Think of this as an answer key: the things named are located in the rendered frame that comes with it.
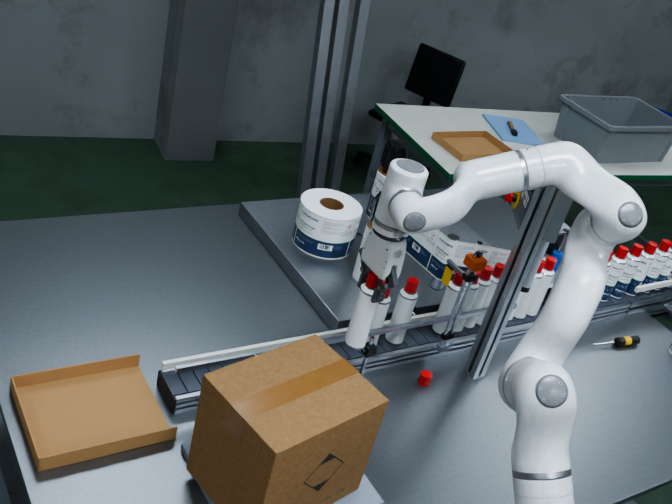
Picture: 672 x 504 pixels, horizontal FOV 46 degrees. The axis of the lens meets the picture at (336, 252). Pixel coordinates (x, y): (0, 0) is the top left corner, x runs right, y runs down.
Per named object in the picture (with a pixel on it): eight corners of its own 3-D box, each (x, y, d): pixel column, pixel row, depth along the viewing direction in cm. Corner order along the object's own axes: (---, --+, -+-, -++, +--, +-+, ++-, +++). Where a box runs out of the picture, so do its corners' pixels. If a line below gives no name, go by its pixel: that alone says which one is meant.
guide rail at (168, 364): (492, 305, 247) (494, 300, 246) (494, 308, 246) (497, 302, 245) (160, 367, 189) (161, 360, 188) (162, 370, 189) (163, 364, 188)
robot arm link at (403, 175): (417, 233, 170) (406, 211, 177) (435, 179, 163) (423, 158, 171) (380, 229, 167) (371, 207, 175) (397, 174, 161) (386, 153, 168)
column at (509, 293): (474, 366, 229) (559, 159, 195) (484, 376, 226) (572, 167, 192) (462, 369, 227) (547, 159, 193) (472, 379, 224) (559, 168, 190)
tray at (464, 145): (483, 137, 399) (486, 130, 397) (514, 159, 382) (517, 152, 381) (431, 138, 381) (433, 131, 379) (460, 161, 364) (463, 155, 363)
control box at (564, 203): (544, 213, 218) (570, 151, 209) (554, 244, 204) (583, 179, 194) (509, 205, 218) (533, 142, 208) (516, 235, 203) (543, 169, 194)
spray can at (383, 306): (369, 337, 221) (388, 277, 211) (379, 349, 217) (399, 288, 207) (354, 340, 218) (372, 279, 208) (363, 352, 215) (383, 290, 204)
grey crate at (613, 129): (619, 132, 456) (635, 96, 445) (672, 165, 428) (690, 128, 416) (543, 132, 426) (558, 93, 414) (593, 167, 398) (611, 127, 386)
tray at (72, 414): (138, 365, 197) (139, 353, 195) (175, 439, 180) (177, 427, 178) (10, 389, 181) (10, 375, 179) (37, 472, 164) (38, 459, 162)
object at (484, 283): (467, 317, 241) (488, 261, 230) (477, 327, 237) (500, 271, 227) (454, 320, 238) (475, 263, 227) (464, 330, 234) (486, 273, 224)
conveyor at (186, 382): (607, 296, 280) (611, 287, 278) (624, 310, 274) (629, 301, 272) (158, 384, 192) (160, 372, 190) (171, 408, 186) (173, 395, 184)
